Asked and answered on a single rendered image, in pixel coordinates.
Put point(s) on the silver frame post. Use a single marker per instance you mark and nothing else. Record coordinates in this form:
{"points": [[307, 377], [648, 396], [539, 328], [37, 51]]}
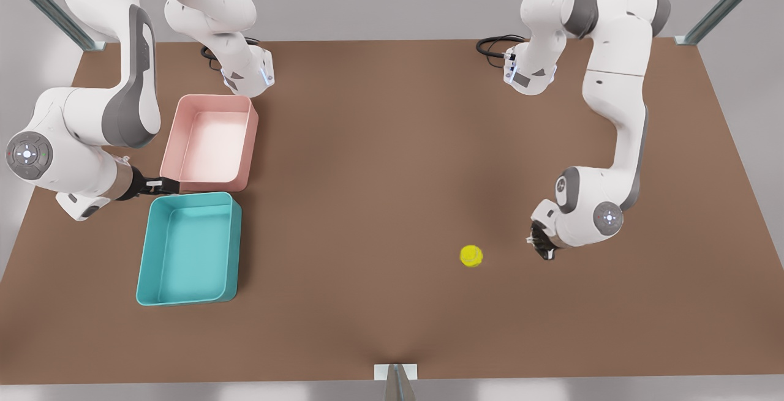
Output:
{"points": [[396, 381], [723, 4], [49, 4]]}

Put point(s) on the pink rectangular tray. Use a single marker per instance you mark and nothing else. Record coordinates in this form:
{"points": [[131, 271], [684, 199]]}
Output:
{"points": [[210, 142]]}

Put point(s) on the teal rectangular tray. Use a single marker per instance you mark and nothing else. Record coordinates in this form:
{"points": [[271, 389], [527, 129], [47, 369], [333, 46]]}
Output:
{"points": [[188, 249]]}

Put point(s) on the yellow tennis ball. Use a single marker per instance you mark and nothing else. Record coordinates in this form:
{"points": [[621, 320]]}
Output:
{"points": [[471, 256]]}

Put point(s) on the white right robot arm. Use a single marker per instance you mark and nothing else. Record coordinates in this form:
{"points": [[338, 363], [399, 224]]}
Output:
{"points": [[92, 113]]}

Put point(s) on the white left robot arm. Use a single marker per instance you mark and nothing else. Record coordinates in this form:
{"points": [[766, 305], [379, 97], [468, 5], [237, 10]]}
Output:
{"points": [[615, 82]]}

